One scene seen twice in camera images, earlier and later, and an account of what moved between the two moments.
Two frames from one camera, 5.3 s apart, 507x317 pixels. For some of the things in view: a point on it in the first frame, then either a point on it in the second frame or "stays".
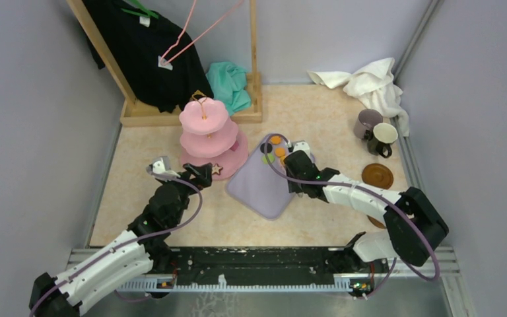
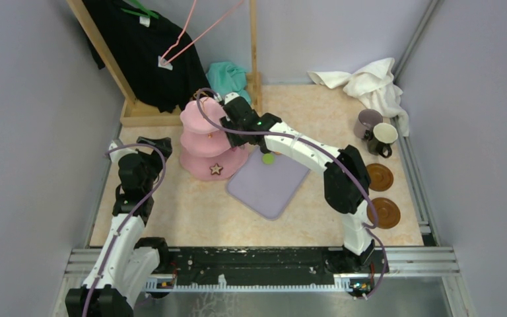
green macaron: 270,156 stays
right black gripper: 294,187 -> 234,140
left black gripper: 201,173 -> 163,142
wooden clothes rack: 134,113 stays
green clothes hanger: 138,4 stays
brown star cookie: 216,169 stays
